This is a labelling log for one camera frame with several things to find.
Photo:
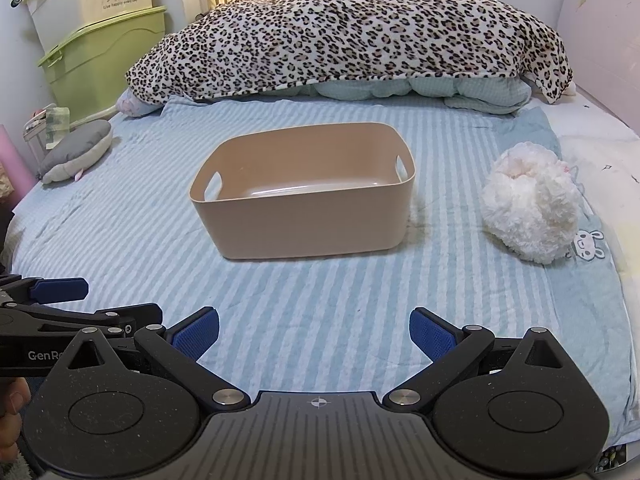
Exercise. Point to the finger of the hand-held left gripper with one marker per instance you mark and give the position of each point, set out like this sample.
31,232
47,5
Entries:
135,316
62,290

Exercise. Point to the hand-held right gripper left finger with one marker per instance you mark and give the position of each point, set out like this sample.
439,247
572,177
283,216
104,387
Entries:
197,335

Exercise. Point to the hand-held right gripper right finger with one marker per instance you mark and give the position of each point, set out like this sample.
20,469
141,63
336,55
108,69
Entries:
430,335

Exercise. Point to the beige plastic storage bin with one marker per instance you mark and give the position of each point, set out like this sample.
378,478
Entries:
300,225

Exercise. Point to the person's left hand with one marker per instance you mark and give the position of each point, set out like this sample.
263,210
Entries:
12,402

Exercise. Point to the blue striped blanket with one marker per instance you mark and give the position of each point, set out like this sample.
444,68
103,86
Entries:
325,285

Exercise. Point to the pink foam mat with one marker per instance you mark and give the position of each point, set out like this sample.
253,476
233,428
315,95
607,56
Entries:
15,160

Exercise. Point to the grey plush cushion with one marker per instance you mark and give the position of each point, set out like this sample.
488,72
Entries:
75,147

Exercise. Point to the white fluffy plush toy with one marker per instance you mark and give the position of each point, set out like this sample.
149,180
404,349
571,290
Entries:
530,210

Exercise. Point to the bunny print bedsheet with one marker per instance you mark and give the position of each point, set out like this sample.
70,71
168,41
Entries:
610,310

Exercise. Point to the pink pillow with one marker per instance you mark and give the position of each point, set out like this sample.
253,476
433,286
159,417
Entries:
132,105

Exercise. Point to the dark printed packet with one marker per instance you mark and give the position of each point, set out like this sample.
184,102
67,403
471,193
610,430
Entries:
612,457

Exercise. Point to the green plastic storage box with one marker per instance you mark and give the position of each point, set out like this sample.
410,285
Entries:
100,60

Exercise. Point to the green checked quilt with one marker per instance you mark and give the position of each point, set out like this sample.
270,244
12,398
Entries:
450,92

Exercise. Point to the leopard print blanket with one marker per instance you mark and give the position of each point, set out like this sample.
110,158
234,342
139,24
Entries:
350,30

